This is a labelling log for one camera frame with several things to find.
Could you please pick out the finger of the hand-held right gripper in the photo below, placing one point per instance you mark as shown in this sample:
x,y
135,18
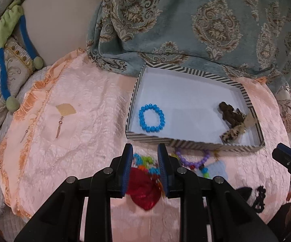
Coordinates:
x,y
285,155

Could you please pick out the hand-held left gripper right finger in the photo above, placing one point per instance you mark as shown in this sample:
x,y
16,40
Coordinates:
x,y
162,171

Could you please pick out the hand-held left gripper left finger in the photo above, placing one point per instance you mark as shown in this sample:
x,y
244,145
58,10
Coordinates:
x,y
127,171

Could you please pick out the red bow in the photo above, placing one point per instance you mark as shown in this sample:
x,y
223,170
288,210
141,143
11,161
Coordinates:
x,y
143,189

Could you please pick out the black scrunchie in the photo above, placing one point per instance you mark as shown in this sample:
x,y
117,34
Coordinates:
x,y
260,199

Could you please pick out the white fluffy scrunchie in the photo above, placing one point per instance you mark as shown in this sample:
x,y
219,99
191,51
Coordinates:
x,y
217,171

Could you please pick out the striped jewelry box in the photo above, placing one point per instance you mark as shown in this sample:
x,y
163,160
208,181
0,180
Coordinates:
x,y
193,105

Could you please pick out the leopard bow hair clip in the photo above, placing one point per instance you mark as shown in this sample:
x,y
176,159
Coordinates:
x,y
232,133

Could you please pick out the pink blanket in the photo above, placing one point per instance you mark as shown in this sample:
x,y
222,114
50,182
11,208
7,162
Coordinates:
x,y
85,131

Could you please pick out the brown scrunchie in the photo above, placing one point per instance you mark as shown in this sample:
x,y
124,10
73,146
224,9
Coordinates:
x,y
230,114

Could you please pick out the gold earring on card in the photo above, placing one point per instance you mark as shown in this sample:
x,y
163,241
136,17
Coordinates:
x,y
66,109

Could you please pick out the gold drop earring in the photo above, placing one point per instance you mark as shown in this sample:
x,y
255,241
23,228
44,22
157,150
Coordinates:
x,y
25,133

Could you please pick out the teal patterned curtain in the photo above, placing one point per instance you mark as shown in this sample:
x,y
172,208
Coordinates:
x,y
185,30

